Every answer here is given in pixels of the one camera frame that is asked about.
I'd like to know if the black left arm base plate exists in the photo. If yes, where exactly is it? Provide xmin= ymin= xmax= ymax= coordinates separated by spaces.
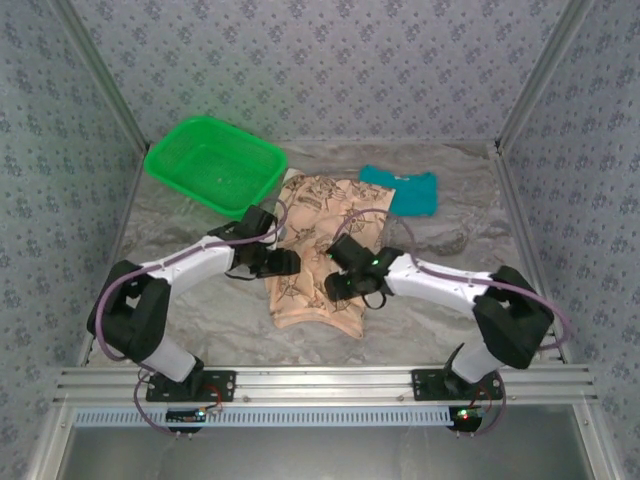
xmin=144 ymin=368 xmax=237 ymax=403

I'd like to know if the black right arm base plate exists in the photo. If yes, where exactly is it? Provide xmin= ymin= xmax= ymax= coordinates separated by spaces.
xmin=410 ymin=368 xmax=504 ymax=403

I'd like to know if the green plastic basket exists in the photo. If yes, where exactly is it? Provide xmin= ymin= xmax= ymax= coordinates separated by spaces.
xmin=143 ymin=115 xmax=289 ymax=219

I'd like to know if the aluminium mounting rail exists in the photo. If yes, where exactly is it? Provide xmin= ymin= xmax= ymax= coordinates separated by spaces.
xmin=52 ymin=364 xmax=599 ymax=406

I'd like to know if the teal folded t-shirt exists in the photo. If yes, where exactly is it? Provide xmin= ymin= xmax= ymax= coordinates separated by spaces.
xmin=358 ymin=164 xmax=440 ymax=219

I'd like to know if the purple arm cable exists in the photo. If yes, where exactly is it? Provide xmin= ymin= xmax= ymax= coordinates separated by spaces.
xmin=97 ymin=199 xmax=289 ymax=441
xmin=332 ymin=208 xmax=574 ymax=439

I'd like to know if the aluminium frame post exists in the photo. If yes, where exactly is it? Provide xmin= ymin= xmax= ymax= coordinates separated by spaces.
xmin=494 ymin=0 xmax=599 ymax=156
xmin=49 ymin=0 xmax=154 ymax=156

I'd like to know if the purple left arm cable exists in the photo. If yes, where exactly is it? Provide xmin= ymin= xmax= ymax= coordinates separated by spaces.
xmin=97 ymin=199 xmax=289 ymax=441

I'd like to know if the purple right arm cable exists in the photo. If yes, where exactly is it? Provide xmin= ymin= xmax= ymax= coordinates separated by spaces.
xmin=332 ymin=208 xmax=574 ymax=439

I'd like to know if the grey sheet metal panel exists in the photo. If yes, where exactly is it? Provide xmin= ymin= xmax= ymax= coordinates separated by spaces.
xmin=54 ymin=424 xmax=596 ymax=480

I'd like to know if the peach printed t-shirt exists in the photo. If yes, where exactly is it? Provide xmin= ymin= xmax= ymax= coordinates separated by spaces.
xmin=263 ymin=169 xmax=399 ymax=342

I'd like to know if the slotted grey cable duct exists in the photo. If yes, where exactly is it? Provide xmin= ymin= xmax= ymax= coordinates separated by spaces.
xmin=72 ymin=405 xmax=459 ymax=429

